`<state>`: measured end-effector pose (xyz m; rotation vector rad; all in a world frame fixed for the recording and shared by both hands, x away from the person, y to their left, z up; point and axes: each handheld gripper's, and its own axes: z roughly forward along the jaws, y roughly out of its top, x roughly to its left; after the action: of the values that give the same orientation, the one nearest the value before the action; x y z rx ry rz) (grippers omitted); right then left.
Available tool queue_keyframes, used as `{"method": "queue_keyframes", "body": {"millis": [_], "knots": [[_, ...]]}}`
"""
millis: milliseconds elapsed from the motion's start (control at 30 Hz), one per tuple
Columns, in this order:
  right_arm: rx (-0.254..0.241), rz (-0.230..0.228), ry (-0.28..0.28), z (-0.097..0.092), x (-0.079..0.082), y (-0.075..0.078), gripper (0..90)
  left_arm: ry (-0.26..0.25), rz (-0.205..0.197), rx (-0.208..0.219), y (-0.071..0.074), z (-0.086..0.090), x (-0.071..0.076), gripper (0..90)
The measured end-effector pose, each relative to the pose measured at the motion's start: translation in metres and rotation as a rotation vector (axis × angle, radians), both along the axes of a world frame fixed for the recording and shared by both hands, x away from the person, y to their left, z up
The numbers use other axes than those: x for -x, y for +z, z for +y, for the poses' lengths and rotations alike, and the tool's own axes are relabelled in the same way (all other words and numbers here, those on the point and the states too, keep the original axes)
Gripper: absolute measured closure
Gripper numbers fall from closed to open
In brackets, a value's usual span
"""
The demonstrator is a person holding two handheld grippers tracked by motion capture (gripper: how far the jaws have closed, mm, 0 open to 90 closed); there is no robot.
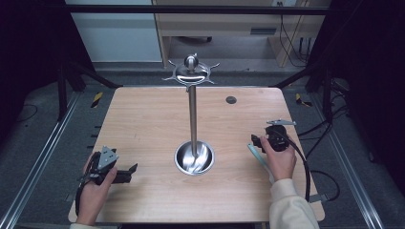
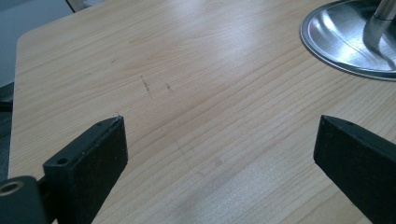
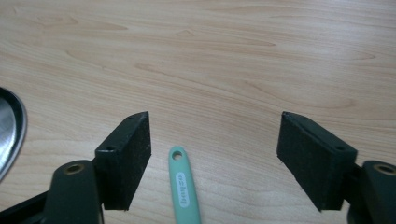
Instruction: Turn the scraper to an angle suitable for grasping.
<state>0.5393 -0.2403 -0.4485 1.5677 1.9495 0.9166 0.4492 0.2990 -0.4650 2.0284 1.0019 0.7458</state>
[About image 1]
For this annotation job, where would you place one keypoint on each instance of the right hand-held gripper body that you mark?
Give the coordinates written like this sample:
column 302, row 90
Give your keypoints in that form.
column 278, row 140

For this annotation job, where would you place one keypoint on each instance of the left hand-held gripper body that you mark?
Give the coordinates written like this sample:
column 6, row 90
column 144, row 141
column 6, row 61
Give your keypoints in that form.
column 106, row 157

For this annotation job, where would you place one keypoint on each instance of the light blue utensil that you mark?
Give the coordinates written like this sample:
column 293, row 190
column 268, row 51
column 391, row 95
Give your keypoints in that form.
column 255, row 153

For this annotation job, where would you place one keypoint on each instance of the steel utensil stand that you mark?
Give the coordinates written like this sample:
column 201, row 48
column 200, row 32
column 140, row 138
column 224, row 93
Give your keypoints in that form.
column 192, row 114

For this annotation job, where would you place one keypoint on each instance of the person's right hand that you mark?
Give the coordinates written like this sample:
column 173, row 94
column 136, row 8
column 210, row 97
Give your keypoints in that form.
column 281, row 163

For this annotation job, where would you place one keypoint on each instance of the person's left hand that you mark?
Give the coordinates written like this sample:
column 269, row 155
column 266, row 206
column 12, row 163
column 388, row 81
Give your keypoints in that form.
column 92, row 200

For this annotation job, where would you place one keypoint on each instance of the light wooden desk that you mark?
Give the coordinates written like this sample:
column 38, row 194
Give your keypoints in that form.
column 223, row 24

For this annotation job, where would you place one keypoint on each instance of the white cabinet panel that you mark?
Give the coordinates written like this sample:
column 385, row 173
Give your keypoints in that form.
column 117, row 35

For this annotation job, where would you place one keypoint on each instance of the aluminium floor rail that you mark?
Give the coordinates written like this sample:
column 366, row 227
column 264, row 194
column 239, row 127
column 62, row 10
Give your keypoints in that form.
column 41, row 159
column 348, row 171

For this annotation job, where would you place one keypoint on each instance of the black metal frame stand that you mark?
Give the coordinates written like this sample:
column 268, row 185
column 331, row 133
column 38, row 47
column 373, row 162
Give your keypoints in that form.
column 71, row 76
column 321, row 76

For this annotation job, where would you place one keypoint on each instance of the black horizontal frame bar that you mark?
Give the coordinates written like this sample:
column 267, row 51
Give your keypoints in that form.
column 191, row 9

